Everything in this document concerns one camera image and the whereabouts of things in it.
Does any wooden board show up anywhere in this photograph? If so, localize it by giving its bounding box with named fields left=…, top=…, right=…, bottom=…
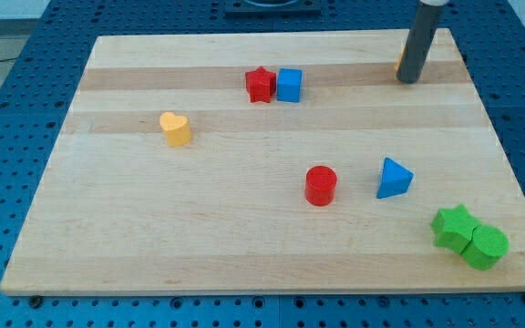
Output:
left=0, top=28, right=525, bottom=296

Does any blue triangle block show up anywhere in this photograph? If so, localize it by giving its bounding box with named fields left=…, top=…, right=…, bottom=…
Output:
left=376, top=158, right=414, bottom=199

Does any red cylinder block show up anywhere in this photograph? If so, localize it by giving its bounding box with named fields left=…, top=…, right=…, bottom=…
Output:
left=304, top=166, right=337, bottom=206

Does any yellow heart block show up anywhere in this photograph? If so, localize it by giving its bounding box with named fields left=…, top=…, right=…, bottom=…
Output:
left=160, top=112, right=192, bottom=148

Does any green star block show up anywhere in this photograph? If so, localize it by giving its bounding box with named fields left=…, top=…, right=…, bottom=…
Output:
left=430, top=204, right=481, bottom=254

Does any green cylinder block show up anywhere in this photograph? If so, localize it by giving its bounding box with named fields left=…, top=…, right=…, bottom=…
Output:
left=461, top=225, right=510, bottom=271

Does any red star block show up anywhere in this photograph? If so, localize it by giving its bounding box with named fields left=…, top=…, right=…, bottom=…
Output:
left=245, top=67, right=277, bottom=103

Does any yellow block behind pusher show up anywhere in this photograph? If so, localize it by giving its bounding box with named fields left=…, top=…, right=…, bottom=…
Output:
left=394, top=48, right=405, bottom=73

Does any blue cube block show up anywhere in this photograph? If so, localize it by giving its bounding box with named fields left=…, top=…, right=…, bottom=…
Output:
left=276, top=68, right=303, bottom=103

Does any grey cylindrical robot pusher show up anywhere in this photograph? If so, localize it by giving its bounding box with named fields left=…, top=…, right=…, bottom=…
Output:
left=396, top=0, right=448, bottom=84

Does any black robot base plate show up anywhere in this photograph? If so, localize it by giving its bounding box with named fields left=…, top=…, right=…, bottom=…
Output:
left=222, top=0, right=324, bottom=16

